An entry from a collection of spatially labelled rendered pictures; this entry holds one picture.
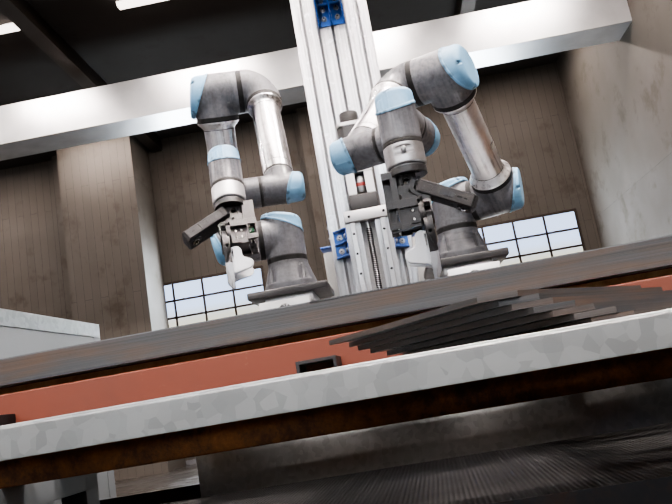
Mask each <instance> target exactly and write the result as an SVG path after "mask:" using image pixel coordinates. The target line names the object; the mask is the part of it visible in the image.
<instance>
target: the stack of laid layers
mask: <svg viewBox="0 0 672 504"><path fill-rule="evenodd" d="M668 267H672V236H666V237H661V238H655V239H650V240H645V241H639V242H634V243H628V244H623V245H618V246H612V247H607V248H601V249H596V250H590V251H585V252H580V253H574V254H569V255H563V256H558V257H553V258H547V259H542V260H536V261H531V262H525V263H520V264H515V265H509V266H504V267H498V268H493V269H488V270H482V271H477V272H471V273H466V274H461V275H455V276H450V277H444V278H439V279H433V280H428V281H423V282H417V283H412V284H406V285H401V286H396V287H390V288H385V289H379V290H374V291H369V292H363V293H358V294H352V295H347V296H341V297H336V298H331V299H325V300H320V301H315V302H309V303H304V304H298V305H293V306H287V307H282V308H277V309H271V310H266V311H260V312H255V313H249V314H244V315H239V316H233V317H228V318H222V319H217V320H212V321H206V322H201V323H195V324H190V325H184V326H179V327H174V328H168V329H163V330H157V331H152V332H147V333H141V334H136V335H130V336H125V337H120V338H114V339H109V340H103V341H98V342H92V343H87V344H82V345H76V346H71V347H65V348H60V349H55V350H49V351H44V352H38V353H33V354H28V355H22V356H17V357H11V358H6V359H0V388H3V387H9V386H14V385H20V384H26V383H31V382H37V381H42V380H48V379H53V378H59V377H64V376H70V375H75V374H81V373H86V372H92V371H98V370H103V369H109V368H114V367H120V366H125V365H131V364H136V363H142V362H147V361H153V360H159V359H164V358H170V357H175V356H181V355H186V354H192V353H197V352H203V351H208V350H214V349H219V348H225V347H231V346H236V345H242V344H247V343H253V342H258V341H264V340H269V339H275V338H280V337H286V336H291V335H297V334H303V333H308V332H314V331H319V330H325V329H330V328H336V327H341V326H347V325H352V324H358V323H364V322H369V321H375V320H380V319H386V318H391V317H397V316H402V315H408V314H413V313H419V312H424V311H430V310H435V309H438V308H442V307H445V306H448V305H452V304H455V303H459V302H462V301H465V300H469V299H472V298H476V297H481V296H486V295H492V294H497V293H503V292H508V291H514V290H528V289H552V288H557V287H563V286H569V285H574V284H580V283H585V282H591V281H596V280H602V279H607V278H613V277H618V276H624V275H630V274H635V273H641V272H646V271H652V270H657V269H663V268H668Z"/></svg>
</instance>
